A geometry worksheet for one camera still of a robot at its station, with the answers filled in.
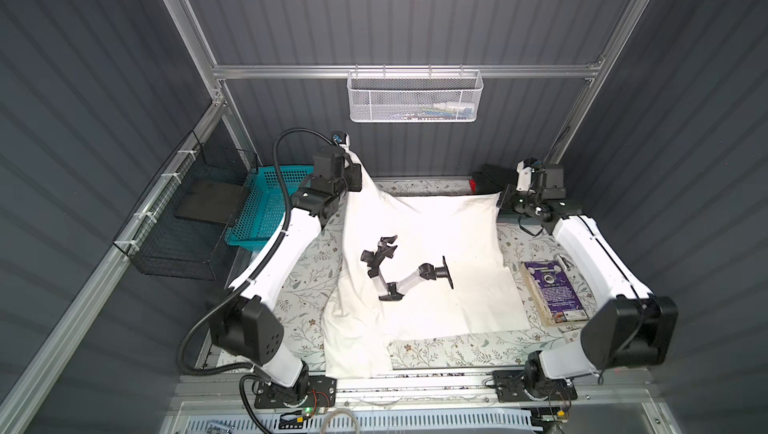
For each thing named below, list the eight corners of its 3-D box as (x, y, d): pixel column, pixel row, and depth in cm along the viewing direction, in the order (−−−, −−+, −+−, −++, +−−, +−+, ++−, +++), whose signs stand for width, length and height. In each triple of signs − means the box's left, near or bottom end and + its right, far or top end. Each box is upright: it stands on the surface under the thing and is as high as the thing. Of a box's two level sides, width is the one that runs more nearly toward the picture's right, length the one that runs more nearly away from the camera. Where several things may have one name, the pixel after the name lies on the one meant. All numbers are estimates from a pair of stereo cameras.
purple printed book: (546, 325, 86) (551, 321, 83) (521, 267, 98) (525, 262, 95) (583, 321, 87) (589, 316, 84) (554, 264, 99) (558, 259, 96)
